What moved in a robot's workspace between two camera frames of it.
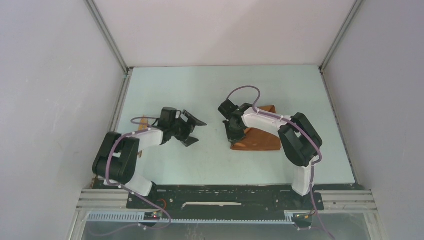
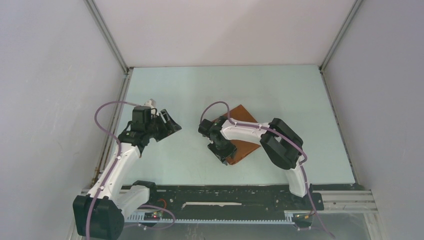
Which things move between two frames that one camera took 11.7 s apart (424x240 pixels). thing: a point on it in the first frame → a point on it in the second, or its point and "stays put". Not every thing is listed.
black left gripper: [189, 128] → [169, 127]
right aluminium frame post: [323, 64] stays put
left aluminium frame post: [113, 45] stays put
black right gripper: [234, 138] → [220, 154]
